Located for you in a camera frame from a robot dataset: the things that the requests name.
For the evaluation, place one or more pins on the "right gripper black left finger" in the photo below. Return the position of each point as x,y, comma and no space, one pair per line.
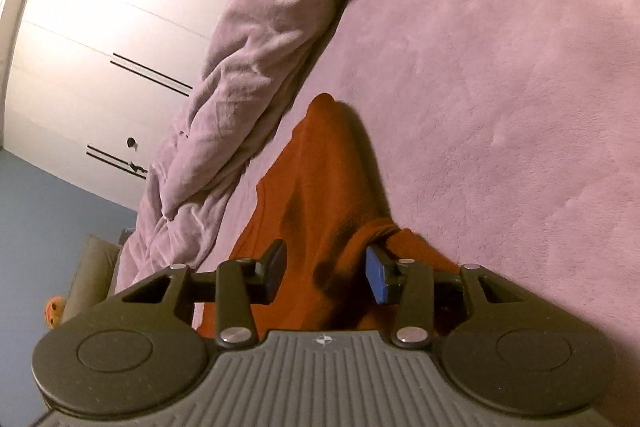
233,288

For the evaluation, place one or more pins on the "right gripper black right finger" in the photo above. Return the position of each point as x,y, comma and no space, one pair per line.
473,308

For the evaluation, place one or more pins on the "rust orange button-up shirt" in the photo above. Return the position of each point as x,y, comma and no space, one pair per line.
320,197

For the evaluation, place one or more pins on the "orange plush toy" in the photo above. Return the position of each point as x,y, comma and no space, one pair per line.
53,311

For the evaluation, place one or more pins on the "mauve fleece bed sheet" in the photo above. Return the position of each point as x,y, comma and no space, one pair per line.
506,133

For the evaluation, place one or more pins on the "crumpled mauve blanket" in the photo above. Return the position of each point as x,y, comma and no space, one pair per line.
256,53

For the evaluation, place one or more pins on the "white wardrobe with dark handles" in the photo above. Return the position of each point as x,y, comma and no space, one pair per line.
89,87

